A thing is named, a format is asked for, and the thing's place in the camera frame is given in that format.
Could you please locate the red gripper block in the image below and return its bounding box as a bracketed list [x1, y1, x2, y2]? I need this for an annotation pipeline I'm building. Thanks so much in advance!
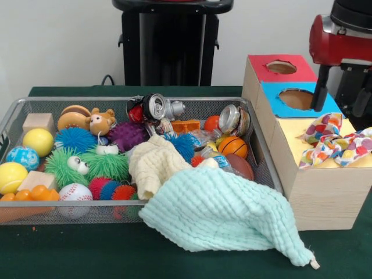
[308, 14, 372, 117]

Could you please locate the colourful dotted cloth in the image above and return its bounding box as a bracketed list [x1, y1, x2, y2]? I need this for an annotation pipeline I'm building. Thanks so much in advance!
[298, 112, 372, 170]

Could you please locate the mint green waffle cloth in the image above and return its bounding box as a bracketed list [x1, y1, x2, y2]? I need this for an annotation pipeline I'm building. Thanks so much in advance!
[138, 167, 320, 268]

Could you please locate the cream waffle cloth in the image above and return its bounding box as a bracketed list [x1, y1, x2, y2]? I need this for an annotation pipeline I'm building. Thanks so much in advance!
[128, 135, 192, 201]

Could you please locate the wooden box with three holes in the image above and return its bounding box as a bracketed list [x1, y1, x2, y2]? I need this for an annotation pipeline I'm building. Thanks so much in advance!
[241, 53, 372, 231]

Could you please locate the black upright stand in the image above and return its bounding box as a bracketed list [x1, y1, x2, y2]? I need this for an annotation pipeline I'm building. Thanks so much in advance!
[334, 69, 363, 117]

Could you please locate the purple spiky ball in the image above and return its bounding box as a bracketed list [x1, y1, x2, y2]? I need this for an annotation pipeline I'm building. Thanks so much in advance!
[108, 121, 149, 153]

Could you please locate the small brown teddy bear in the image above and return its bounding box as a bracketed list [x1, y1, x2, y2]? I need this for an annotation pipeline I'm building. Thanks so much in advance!
[88, 107, 117, 137]

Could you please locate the blue spiky rubber ball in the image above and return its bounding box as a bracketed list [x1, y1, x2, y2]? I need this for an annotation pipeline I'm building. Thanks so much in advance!
[54, 127, 97, 153]

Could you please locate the toy hamburger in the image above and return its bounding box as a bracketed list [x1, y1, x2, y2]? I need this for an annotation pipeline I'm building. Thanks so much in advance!
[57, 104, 91, 131]

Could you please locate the white baseball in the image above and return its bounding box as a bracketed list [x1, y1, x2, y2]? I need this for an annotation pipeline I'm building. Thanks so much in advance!
[59, 183, 94, 219]

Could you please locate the dark green table cloth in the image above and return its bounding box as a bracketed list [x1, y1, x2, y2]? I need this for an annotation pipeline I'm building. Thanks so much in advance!
[0, 85, 372, 279]

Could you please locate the blue globe ball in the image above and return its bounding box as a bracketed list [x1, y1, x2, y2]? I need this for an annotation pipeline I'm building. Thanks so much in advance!
[5, 146, 41, 172]

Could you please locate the yellow tennis ball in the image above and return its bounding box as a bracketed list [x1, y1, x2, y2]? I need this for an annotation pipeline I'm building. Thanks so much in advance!
[0, 162, 29, 195]

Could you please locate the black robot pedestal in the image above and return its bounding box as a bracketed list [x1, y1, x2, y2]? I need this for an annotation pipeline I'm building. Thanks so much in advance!
[112, 0, 235, 87]

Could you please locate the black power cable loop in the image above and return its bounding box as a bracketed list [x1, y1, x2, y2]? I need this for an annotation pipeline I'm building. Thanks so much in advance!
[101, 74, 117, 87]

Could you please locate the shallow wire mesh bin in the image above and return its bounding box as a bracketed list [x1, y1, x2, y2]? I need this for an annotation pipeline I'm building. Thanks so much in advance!
[0, 96, 285, 226]

